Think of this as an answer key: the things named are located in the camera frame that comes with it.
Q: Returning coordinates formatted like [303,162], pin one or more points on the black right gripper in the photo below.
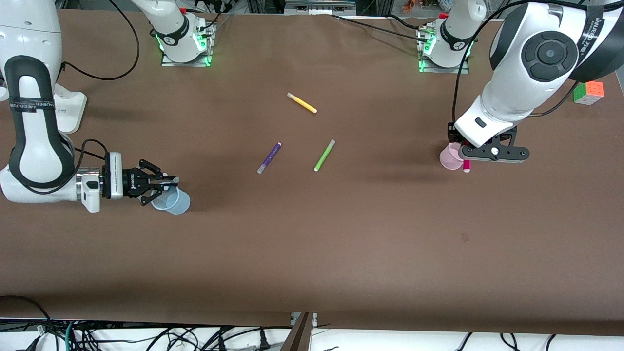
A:
[132,182]

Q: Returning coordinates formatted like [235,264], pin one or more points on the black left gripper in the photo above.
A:
[453,133]

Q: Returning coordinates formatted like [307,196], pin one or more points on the pink marker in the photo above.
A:
[466,166]

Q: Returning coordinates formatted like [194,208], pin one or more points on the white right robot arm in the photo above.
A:
[34,29]

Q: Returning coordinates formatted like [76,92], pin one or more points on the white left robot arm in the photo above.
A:
[516,92]

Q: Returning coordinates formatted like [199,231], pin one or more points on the translucent pink cup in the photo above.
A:
[451,160]

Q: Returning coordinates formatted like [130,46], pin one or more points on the translucent blue cup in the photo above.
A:
[179,204]

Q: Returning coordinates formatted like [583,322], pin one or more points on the purple marker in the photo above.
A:
[269,157]

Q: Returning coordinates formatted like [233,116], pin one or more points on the green marker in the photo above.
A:
[324,156]

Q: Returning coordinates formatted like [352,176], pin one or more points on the orange toy figure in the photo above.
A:
[409,6]

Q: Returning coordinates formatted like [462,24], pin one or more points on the colourful puzzle cube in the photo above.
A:
[590,93]

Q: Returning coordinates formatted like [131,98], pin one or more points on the yellow marker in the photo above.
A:
[302,103]

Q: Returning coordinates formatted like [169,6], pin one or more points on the grey metal device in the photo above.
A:
[319,6]

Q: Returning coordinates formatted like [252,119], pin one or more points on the wooden table leg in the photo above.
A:
[298,336]

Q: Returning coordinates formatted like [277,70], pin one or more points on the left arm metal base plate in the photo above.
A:
[443,70]

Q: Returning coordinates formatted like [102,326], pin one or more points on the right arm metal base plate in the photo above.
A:
[187,62]

